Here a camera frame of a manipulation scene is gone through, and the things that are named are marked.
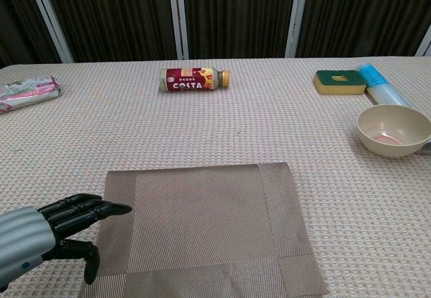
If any brown woven placemat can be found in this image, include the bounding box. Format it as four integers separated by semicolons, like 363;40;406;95
77;162;329;298

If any floral pink tissue pack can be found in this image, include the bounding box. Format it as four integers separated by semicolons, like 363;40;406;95
0;75;62;114

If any white screen frame post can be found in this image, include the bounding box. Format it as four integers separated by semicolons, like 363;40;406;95
284;0;310;59
167;0;190;61
24;0;75;64
414;25;431;58

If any green and yellow sponge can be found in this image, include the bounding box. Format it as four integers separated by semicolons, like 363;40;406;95
312;69;367;96

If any Costa coffee bottle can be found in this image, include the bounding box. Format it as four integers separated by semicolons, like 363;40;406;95
159;67;232;94

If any dark pleated screen panel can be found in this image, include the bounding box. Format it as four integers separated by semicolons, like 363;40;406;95
40;0;178;64
181;0;299;60
0;0;63;69
296;0;431;59

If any left black and grey robot hand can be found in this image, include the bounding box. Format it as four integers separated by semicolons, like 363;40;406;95
0;193;133;287

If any beige woven tablecloth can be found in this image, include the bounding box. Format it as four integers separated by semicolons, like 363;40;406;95
0;57;431;298

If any beige plastic bowl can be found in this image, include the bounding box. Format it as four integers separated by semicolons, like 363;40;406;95
356;104;431;159

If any clear bag roll blue label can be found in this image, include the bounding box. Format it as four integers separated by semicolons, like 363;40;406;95
357;62;431;156

